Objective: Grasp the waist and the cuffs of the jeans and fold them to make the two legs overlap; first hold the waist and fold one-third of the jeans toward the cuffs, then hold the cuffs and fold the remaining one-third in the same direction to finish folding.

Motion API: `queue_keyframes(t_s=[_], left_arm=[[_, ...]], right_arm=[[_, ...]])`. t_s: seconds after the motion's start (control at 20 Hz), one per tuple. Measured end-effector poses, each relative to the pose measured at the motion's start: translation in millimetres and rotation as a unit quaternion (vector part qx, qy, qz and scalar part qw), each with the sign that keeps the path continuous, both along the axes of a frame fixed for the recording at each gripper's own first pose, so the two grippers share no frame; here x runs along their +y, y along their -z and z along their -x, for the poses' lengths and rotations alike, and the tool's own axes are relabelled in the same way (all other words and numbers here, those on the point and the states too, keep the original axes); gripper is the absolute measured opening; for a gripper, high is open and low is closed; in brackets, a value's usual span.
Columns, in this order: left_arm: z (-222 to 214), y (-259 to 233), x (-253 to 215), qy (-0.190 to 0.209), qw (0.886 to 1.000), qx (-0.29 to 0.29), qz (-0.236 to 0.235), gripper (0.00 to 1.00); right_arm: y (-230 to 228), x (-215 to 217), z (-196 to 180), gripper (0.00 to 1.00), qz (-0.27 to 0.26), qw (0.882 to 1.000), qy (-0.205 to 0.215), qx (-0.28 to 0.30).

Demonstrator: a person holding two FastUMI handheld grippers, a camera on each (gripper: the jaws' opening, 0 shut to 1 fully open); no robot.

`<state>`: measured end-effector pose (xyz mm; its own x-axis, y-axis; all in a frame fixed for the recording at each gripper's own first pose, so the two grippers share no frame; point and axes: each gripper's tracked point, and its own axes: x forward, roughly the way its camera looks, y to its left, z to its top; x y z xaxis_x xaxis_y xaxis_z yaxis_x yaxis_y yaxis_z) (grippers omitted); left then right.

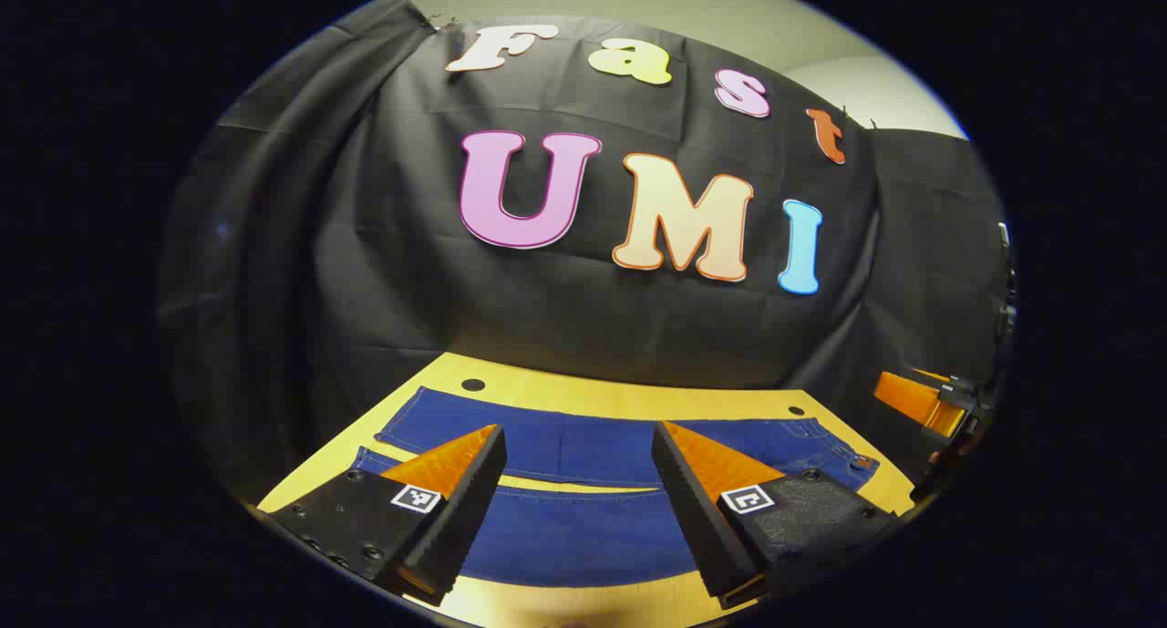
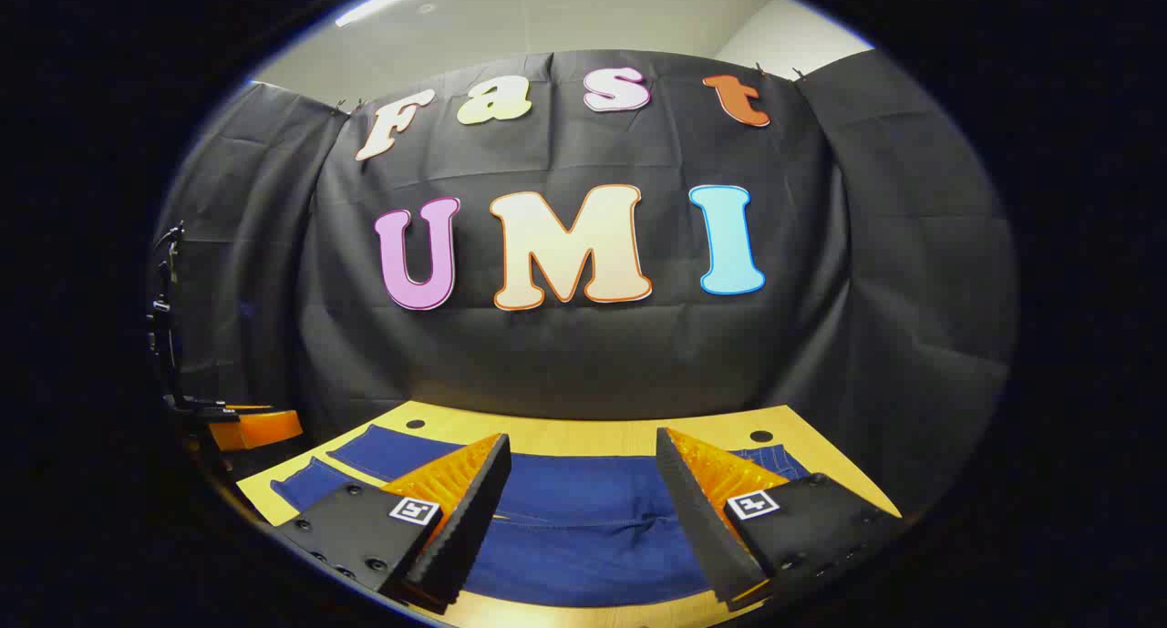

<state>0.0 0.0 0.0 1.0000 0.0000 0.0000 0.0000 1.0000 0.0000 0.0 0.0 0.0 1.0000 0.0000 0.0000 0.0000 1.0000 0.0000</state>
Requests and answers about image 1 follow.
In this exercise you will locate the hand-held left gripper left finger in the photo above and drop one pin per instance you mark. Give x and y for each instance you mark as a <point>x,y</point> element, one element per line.
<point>465,509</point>

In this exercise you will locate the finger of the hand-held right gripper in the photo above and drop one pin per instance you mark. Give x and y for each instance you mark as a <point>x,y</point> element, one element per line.
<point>912,398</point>

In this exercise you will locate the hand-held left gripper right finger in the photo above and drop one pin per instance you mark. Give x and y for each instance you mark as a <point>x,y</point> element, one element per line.
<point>697,519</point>

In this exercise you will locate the blue jeans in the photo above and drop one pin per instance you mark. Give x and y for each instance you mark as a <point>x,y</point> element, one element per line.
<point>583,446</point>

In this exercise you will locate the black backdrop cloth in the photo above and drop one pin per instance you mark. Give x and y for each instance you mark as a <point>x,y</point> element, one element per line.
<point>365,245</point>

